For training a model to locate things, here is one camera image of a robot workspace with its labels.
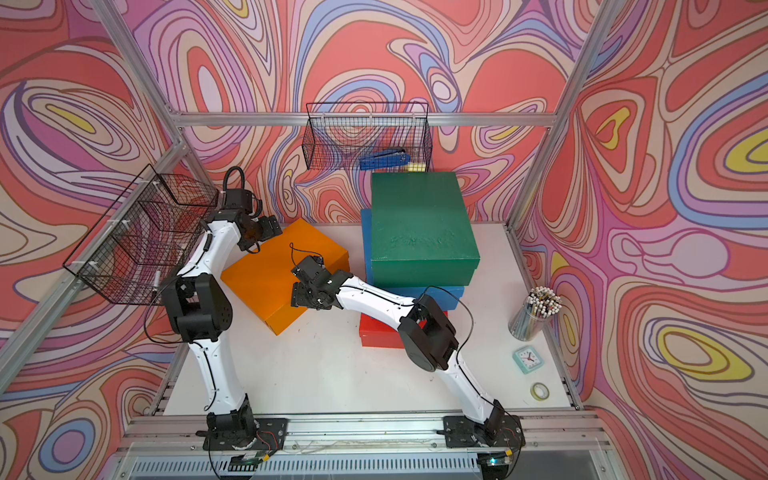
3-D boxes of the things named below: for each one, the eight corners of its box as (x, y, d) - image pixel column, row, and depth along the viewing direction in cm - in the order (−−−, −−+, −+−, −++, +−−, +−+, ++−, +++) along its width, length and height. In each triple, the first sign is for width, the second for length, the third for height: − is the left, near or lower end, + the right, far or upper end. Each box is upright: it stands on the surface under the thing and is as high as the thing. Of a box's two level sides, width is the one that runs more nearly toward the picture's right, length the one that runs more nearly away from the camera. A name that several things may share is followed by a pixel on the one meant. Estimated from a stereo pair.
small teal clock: (524, 376, 84) (527, 373, 82) (509, 353, 88) (511, 350, 87) (543, 367, 86) (547, 364, 84) (528, 345, 90) (531, 342, 88)
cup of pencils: (513, 342, 91) (536, 311, 76) (506, 318, 96) (527, 286, 81) (538, 342, 91) (566, 311, 76) (530, 318, 96) (555, 286, 81)
